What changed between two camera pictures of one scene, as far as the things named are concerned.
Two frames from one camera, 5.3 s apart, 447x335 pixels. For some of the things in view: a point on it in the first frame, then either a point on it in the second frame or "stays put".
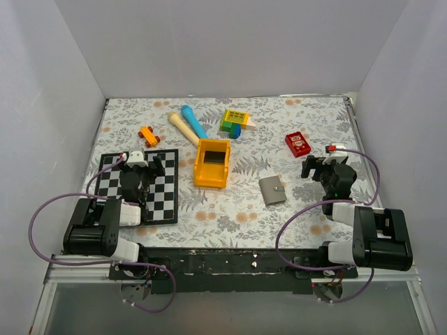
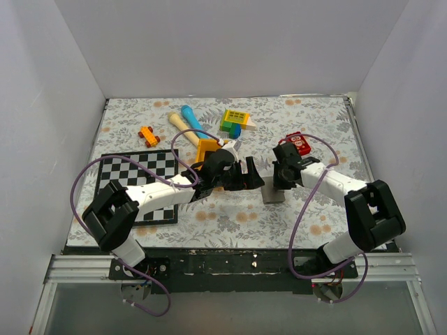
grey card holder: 272,190 stays put
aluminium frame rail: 94,270 stays put
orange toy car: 146,132 stays put
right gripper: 314,162 to 279,185
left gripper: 158,171 to 249,181
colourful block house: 233,121 stays put
